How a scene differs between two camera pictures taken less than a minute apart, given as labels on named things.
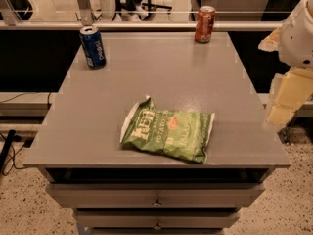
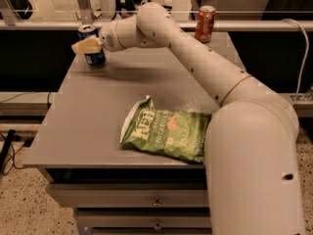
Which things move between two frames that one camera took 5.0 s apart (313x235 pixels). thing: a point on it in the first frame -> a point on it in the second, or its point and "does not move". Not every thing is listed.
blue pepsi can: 93,48 does not move
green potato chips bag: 184,135 does not move
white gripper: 297,41 -> 108,38
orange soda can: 204,24 does not move
